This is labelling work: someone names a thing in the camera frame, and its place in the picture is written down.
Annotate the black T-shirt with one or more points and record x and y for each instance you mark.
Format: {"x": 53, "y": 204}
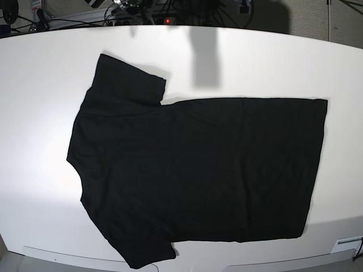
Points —
{"x": 221, "y": 169}

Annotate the black power strip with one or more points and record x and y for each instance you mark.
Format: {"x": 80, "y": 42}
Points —
{"x": 126, "y": 21}

